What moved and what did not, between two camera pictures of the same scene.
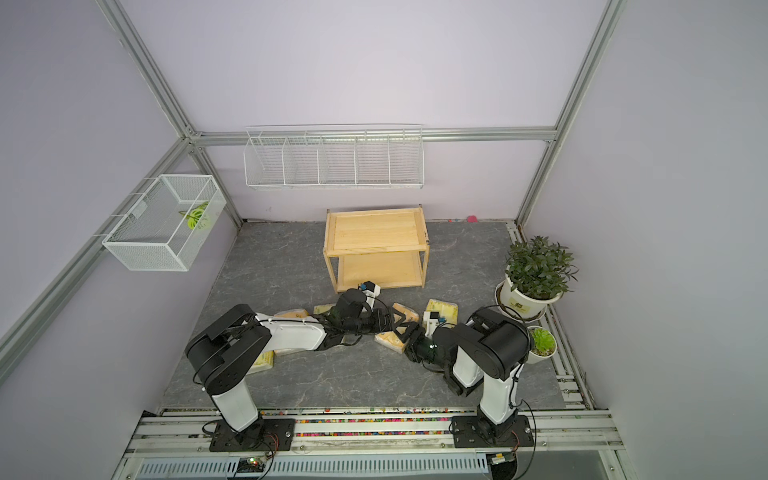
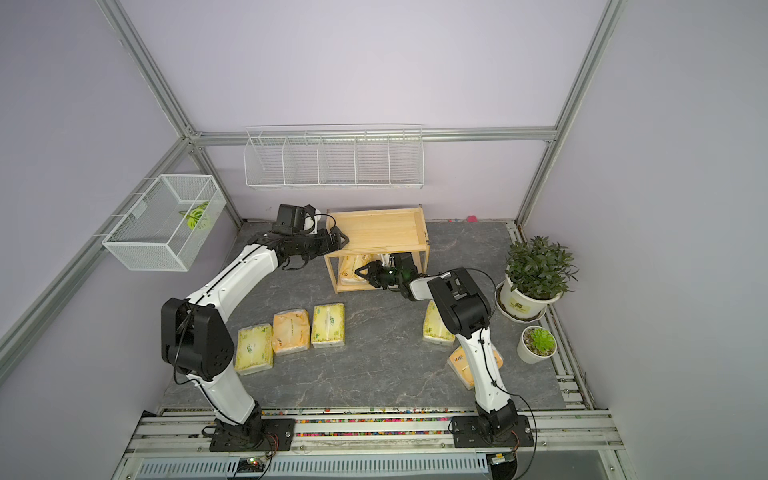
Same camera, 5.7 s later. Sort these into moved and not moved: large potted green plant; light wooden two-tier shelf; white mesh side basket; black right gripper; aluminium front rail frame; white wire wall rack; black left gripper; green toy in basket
Moved: black left gripper; black right gripper
Not moved: white mesh side basket; green toy in basket; white wire wall rack; aluminium front rail frame; light wooden two-tier shelf; large potted green plant
